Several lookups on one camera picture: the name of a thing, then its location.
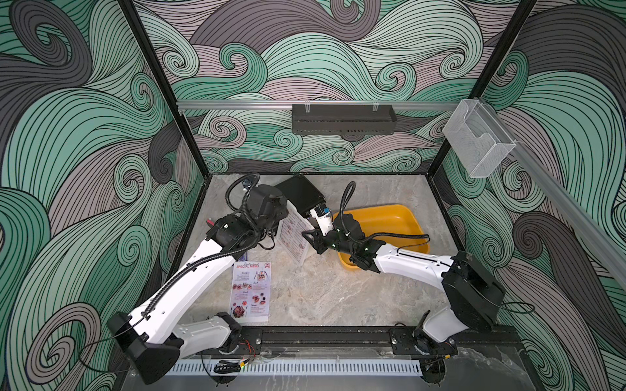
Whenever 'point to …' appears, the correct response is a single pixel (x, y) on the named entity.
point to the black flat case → (301, 195)
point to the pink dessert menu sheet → (251, 287)
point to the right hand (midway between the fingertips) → (302, 234)
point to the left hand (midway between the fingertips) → (279, 198)
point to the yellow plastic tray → (396, 225)
